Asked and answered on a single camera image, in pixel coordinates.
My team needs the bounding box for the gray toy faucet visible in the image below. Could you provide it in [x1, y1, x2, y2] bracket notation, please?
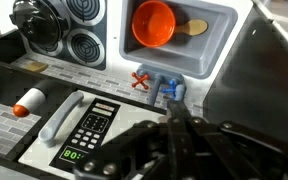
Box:
[135, 64, 187, 107]

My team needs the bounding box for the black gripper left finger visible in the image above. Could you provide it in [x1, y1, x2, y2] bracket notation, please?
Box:
[73, 99, 196, 180]

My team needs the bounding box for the white microwave door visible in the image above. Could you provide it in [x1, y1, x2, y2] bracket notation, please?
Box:
[17, 89, 168, 175]

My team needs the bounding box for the wooden spoon with hole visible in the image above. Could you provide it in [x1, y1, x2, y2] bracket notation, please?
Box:
[173, 18, 209, 37]

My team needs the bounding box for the red tap handle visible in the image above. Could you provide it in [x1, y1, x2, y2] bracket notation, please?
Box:
[131, 71, 151, 90]

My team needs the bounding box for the small gray pot black lid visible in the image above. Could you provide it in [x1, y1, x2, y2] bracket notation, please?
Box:
[9, 0, 72, 51]

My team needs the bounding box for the toy kitchen playset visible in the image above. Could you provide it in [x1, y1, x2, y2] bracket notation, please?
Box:
[0, 0, 288, 180]

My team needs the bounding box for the white shaker orange cap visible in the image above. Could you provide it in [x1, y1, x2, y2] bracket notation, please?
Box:
[12, 87, 48, 118]

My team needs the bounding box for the orange plastic bowl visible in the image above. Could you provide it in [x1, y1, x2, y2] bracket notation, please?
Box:
[131, 0, 177, 49]

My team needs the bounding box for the gray sink basin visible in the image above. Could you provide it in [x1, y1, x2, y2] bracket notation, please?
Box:
[119, 0, 239, 80]

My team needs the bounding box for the blue tap handle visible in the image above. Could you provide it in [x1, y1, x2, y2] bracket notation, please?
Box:
[161, 79, 179, 100]

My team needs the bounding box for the gray cooktop with burners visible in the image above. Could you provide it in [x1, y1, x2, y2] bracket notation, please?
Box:
[27, 0, 108, 71]

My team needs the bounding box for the slotted wooden spatula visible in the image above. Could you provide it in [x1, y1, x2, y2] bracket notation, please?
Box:
[24, 61, 49, 73]

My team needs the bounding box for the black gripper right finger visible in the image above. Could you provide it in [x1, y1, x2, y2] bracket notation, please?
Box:
[180, 101, 288, 180]

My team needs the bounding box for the gray microwave door handle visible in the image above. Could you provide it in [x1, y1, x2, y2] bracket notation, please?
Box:
[38, 91, 85, 148]

